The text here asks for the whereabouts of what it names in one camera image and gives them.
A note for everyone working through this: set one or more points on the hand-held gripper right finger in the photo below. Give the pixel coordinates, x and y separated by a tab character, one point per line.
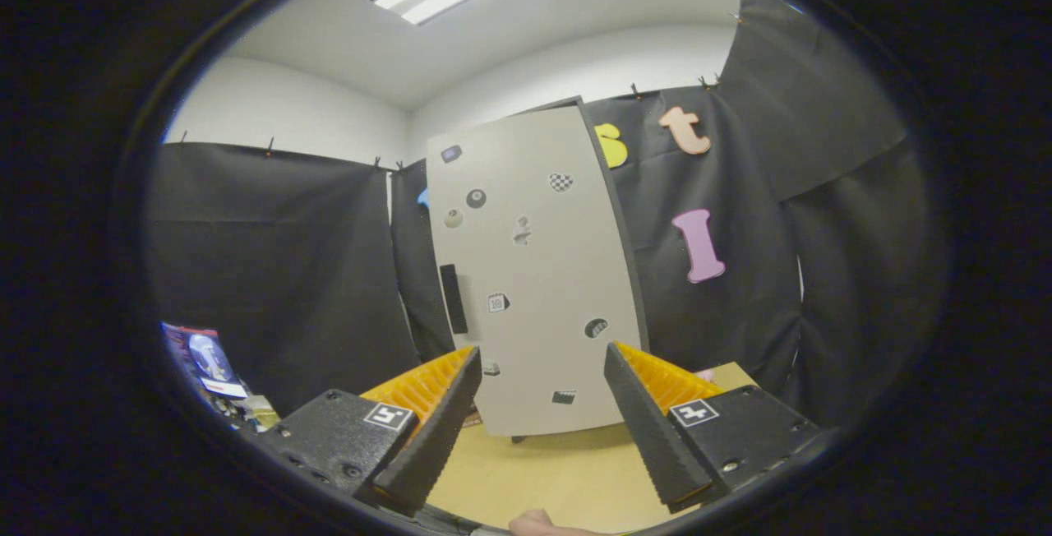
649	429

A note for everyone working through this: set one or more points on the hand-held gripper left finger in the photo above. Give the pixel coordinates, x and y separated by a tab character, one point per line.
436	445

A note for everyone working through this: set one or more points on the dark grey shoe cabinet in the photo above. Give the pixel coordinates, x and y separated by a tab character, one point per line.
638	306

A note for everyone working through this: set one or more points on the light grey shoe cabinet door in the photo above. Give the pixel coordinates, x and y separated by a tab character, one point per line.
542	273

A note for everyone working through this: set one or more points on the brown book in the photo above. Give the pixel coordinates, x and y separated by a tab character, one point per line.
472	418

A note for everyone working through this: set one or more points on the green and pink plush toy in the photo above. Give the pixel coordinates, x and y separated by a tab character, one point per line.
705	374

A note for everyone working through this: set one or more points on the black backdrop cloth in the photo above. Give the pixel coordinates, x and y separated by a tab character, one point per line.
271	273

